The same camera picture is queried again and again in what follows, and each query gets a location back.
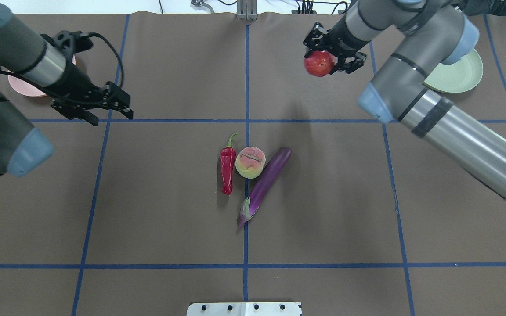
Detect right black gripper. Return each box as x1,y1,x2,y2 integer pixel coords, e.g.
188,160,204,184
303,22,367,74

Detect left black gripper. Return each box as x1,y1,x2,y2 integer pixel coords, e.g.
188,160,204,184
42,30,134,126

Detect red pomegranate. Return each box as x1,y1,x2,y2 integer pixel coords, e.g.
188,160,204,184
304,51,336,77

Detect red chili pepper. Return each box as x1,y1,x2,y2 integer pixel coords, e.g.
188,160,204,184
219,133,238,195

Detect peach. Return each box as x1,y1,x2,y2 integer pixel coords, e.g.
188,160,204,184
235,146,266,179

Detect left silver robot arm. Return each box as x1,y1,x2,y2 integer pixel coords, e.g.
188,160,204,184
0,2,134,177

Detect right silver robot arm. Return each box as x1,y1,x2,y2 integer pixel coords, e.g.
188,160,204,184
303,0,506,200

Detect pink plate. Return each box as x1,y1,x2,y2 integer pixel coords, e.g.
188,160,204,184
7,51,76,97

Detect green plate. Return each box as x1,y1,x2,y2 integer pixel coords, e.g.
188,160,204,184
424,49,484,94

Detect purple eggplant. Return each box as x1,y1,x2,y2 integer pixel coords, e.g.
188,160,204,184
237,147,293,229

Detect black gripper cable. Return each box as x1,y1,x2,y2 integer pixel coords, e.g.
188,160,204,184
86,32,125,88

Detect aluminium frame post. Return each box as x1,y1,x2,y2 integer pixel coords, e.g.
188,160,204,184
236,0,258,21

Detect white camera stand base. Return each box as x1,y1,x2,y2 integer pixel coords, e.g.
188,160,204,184
186,302,303,316

